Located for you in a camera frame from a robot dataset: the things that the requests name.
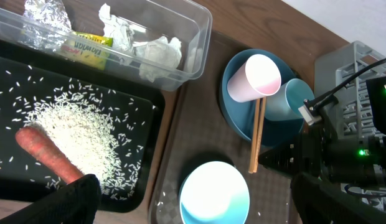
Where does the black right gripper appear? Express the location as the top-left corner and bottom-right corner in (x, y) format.
(258, 93), (386, 187)

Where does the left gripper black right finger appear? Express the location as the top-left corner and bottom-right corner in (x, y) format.
(291, 172), (386, 224)

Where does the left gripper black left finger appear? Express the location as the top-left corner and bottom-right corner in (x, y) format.
(0, 174), (101, 224)

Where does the pile of white rice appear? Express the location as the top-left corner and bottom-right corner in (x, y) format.
(0, 64), (157, 202)

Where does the orange carrot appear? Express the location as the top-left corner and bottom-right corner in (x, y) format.
(15, 126), (84, 184)

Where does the white napkin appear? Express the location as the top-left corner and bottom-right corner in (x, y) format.
(135, 36), (182, 82)

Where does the white tissue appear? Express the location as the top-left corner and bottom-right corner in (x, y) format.
(98, 3), (134, 53)

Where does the foil snack wrapper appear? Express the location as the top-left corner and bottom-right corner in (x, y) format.
(19, 0), (113, 70)

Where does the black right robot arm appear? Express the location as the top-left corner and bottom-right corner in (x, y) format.
(258, 77), (386, 187)

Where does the black waste tray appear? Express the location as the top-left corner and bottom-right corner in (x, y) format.
(0, 40), (165, 213)

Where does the grey dishwasher rack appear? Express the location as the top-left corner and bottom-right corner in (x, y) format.
(311, 41), (386, 212)

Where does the light blue cup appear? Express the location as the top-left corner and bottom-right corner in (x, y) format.
(265, 78), (314, 121)

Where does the dark blue plate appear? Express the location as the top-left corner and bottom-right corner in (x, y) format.
(219, 49), (304, 147)

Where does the pink cup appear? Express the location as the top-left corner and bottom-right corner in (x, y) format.
(227, 54), (281, 103)

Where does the brown plastic tray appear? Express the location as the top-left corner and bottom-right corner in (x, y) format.
(148, 31), (300, 224)

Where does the clear plastic bin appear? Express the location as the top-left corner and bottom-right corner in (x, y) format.
(0, 0), (212, 91)

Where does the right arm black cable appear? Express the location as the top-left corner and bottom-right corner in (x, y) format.
(314, 55), (386, 108)

